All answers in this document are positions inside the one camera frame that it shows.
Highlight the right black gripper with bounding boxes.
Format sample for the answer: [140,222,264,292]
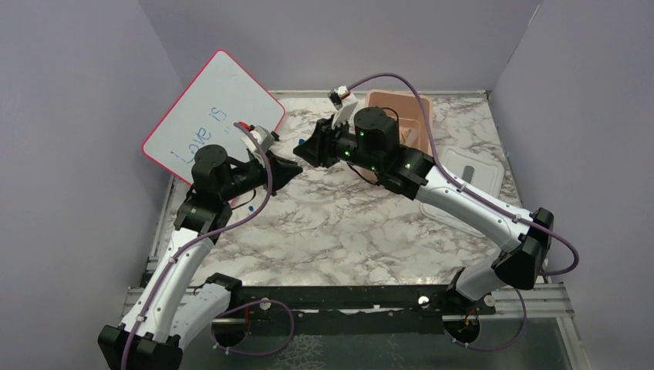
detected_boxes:
[294,113,383,173]

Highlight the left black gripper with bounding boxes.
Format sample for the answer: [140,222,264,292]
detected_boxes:
[219,149,302,202]

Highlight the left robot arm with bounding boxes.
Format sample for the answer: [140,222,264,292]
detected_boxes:
[98,144,302,369]

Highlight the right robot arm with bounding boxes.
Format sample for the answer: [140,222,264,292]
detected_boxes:
[293,107,553,314]

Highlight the pink plastic bin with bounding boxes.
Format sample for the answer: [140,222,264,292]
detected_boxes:
[357,89,432,155]

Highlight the white plastic bin lid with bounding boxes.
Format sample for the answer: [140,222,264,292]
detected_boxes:
[420,146,504,237]

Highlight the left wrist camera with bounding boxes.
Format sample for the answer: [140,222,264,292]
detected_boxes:
[241,123,276,164]

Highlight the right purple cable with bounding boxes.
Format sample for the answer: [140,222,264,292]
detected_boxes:
[347,72,581,353]

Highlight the white board with pink frame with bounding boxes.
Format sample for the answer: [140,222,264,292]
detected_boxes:
[142,50,285,183]

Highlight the black metal base rail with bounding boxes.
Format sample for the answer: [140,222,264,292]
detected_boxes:
[122,284,573,338]

